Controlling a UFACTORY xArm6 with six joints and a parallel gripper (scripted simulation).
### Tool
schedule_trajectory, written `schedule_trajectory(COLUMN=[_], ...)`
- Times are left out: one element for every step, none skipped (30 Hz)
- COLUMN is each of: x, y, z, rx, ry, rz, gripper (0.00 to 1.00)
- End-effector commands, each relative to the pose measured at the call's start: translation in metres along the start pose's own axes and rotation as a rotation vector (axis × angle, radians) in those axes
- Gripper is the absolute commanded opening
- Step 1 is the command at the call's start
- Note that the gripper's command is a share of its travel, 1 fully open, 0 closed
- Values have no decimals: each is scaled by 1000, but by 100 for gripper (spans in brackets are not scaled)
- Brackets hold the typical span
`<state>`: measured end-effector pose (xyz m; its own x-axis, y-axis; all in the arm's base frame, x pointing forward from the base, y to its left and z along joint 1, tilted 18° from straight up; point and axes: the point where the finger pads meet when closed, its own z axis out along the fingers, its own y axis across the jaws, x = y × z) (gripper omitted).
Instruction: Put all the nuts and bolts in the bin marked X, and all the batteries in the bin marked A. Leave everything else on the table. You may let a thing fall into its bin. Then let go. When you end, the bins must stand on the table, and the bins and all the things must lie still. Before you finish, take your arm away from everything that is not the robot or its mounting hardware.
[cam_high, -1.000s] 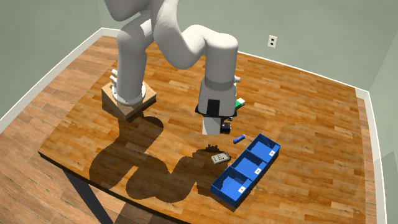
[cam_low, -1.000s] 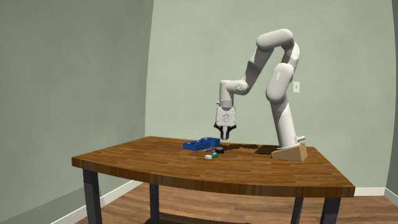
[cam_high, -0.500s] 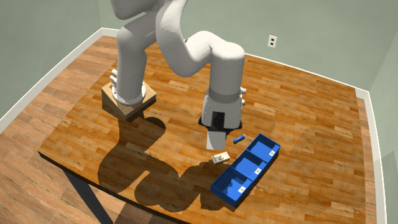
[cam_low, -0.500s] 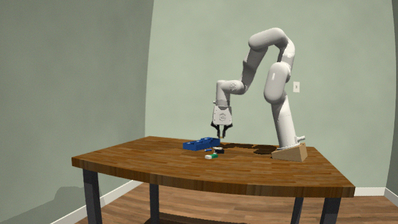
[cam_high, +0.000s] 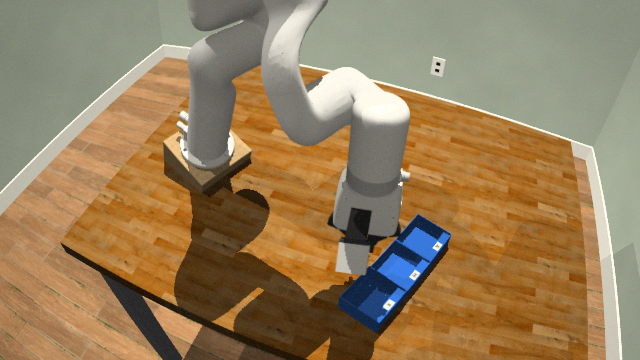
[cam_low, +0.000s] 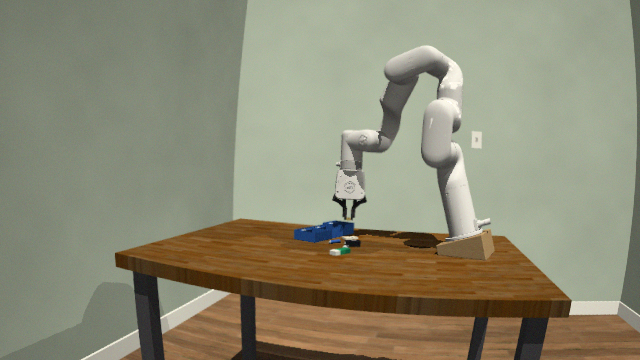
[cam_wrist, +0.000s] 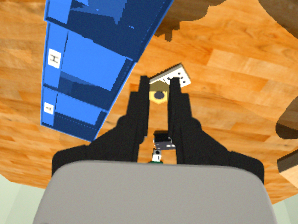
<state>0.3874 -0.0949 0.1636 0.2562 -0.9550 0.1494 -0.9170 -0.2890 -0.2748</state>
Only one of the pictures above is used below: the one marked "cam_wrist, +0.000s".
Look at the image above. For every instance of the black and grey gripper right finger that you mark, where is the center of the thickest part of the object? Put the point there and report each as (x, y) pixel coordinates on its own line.
(193, 145)

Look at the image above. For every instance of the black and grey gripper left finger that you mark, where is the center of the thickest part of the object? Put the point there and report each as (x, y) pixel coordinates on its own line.
(121, 143)

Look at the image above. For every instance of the blue three-compartment bin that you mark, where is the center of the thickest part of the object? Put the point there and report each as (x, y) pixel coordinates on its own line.
(89, 73)

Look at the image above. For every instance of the white domino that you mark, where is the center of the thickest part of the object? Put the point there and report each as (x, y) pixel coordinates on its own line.
(178, 72)

